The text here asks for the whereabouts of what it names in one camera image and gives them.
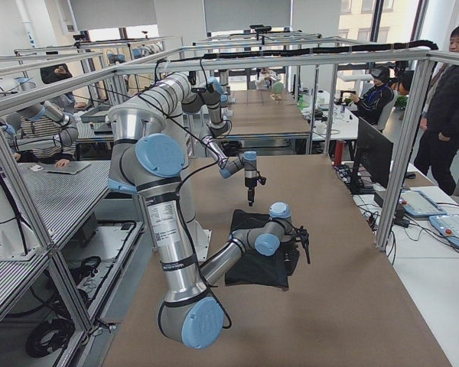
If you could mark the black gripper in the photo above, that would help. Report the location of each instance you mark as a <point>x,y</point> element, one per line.
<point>249,183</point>
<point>291,255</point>

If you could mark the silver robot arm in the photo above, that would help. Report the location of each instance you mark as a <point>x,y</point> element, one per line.
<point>212,95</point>
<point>148,161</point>

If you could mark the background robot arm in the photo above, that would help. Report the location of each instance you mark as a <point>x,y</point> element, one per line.
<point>66,123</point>

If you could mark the red water bottle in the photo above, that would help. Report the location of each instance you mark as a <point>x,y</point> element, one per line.
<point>338,152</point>

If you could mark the black Huawei monitor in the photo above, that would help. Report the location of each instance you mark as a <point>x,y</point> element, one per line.
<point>374,153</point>

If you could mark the teach pendant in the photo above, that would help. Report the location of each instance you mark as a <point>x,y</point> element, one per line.
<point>418,205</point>
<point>447,226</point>

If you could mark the person with VR headset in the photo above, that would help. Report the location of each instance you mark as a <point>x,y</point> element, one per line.
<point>371,104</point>

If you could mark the silver laptop on table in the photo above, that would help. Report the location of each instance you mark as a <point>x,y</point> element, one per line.
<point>74,167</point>

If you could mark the striped aluminium work table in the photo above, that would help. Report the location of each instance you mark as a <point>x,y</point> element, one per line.
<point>39,209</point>

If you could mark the standing person black jacket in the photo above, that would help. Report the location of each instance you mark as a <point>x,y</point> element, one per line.
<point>440,141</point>

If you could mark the person in striped shirt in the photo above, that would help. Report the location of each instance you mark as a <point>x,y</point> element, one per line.
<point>59,156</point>

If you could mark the aluminium frame post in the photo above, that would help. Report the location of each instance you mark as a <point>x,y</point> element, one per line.
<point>403,148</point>

